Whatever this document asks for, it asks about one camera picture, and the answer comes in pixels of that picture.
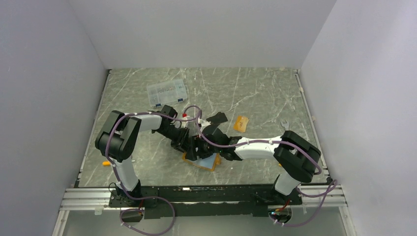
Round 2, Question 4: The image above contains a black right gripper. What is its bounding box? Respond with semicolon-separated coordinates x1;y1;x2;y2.
185;134;221;161

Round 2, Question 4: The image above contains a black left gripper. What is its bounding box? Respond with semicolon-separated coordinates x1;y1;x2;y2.
155;124;190;154

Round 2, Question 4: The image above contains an orange leather card holder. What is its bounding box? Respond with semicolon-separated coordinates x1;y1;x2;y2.
182;153;221;172

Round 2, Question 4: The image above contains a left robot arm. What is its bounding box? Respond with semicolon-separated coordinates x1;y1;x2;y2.
94;105;193;207

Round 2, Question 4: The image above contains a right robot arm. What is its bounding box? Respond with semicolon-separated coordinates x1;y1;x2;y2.
185;125;322;204

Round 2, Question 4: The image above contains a small orange card sleeve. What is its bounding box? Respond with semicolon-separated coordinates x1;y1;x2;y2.
233;116;249;133

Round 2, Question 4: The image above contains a clear plastic organizer box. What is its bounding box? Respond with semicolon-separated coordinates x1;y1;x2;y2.
147;79;188;108

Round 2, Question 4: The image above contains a silver open-end wrench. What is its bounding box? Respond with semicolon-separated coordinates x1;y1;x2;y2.
281;120;290;131

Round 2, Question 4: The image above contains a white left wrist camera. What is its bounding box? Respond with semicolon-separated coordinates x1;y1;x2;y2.
181;113;195;128

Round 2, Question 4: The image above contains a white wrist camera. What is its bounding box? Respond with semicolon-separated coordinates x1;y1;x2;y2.
198;119;211;130
181;113;195;128

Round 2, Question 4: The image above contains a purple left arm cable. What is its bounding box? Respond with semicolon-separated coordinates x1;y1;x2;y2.
103;105;203;236

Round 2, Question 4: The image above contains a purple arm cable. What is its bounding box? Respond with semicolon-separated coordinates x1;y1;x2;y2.
103;105;203;236
195;112;338;228

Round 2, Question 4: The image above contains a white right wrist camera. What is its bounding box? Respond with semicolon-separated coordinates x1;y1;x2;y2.
198;119;211;130

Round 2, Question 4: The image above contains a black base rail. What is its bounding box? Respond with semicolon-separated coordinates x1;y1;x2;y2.
108;184;302;219

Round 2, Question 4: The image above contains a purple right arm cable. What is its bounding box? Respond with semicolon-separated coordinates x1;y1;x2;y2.
195;112;338;228

